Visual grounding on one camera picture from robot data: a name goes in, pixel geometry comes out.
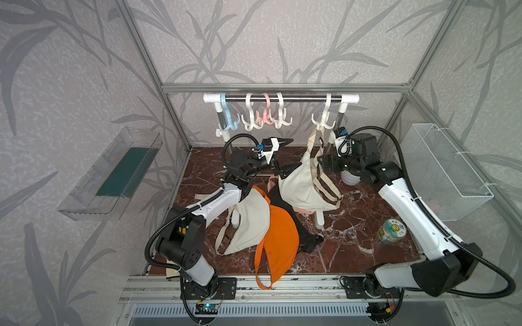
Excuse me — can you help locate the white wire mesh basket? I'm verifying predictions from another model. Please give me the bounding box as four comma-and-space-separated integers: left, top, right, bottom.
400, 124, 494, 221

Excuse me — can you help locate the cream crescent bag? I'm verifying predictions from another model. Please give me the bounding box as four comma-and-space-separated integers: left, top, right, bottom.
214, 187, 271, 255

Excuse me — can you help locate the white plastic hook right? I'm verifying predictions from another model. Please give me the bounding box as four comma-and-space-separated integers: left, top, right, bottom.
311, 93, 336, 130

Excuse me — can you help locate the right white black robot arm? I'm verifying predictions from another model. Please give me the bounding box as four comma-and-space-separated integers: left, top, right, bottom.
318, 126, 517, 300

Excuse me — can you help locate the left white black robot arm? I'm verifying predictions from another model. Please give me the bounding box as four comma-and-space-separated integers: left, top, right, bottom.
144, 133, 293, 287

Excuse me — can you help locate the cream bag with brown-striped strap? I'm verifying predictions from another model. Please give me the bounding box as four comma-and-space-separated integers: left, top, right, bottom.
278, 127, 343, 212

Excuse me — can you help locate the round green-label tin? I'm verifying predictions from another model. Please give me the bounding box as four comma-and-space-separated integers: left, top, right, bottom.
377, 219, 407, 245

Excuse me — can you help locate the pink plastic hook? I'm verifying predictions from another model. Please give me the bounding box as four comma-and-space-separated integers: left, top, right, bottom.
256, 93, 274, 128

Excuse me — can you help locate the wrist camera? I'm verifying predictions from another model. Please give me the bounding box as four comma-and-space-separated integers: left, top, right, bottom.
254, 137, 294, 164
334, 127, 352, 156

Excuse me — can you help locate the white plastic hook left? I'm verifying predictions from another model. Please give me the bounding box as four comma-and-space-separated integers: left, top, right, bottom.
241, 93, 263, 132

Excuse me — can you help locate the white pot with artificial plant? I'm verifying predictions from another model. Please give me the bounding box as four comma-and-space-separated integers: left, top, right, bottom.
341, 171, 361, 186

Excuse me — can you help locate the blue plastic hook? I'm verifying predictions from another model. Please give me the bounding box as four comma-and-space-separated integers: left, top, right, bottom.
220, 93, 240, 131

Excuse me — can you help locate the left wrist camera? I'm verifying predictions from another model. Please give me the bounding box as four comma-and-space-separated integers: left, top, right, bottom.
254, 137, 294, 164

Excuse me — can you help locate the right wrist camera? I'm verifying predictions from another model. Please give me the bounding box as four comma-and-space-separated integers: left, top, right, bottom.
334, 127, 352, 156

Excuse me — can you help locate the aluminium front rail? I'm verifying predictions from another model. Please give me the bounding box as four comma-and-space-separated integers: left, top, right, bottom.
117, 274, 462, 304

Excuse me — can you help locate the white and steel clothes rack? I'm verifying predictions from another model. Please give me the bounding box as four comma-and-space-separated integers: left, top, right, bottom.
203, 92, 360, 230

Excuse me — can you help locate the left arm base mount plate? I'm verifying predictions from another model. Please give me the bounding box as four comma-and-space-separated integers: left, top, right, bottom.
181, 277, 237, 300

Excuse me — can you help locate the black bag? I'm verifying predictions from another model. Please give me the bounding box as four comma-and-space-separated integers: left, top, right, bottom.
267, 176, 324, 253

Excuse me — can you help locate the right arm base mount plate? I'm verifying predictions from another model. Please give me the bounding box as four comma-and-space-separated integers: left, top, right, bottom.
339, 275, 401, 300

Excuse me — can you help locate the white plastic hook middle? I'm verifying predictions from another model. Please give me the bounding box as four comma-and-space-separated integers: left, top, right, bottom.
273, 92, 293, 130

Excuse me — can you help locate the clear acrylic wall shelf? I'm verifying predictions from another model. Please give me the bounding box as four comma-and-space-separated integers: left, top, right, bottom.
58, 127, 163, 221

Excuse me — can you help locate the white plastic hook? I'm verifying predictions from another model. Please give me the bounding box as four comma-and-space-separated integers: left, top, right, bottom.
241, 93, 263, 132
311, 93, 336, 130
273, 92, 293, 130

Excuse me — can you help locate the orange crescent bag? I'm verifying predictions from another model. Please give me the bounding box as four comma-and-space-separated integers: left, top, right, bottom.
253, 186, 299, 290

